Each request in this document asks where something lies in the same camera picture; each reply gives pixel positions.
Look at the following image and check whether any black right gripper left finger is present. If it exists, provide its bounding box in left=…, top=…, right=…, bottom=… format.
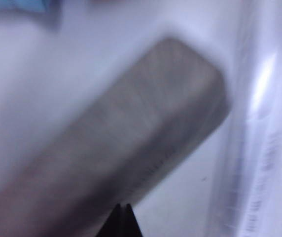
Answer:
left=99, top=203, right=124, bottom=237

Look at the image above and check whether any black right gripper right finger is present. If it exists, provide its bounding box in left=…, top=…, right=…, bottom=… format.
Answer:
left=124, top=203, right=145, bottom=237

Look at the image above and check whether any beige glasses case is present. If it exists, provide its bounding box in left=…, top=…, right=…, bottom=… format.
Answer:
left=0, top=37, right=232, bottom=237

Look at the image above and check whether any printed paper plastic sleeve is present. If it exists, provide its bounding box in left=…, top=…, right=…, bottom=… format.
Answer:
left=212, top=0, right=282, bottom=237

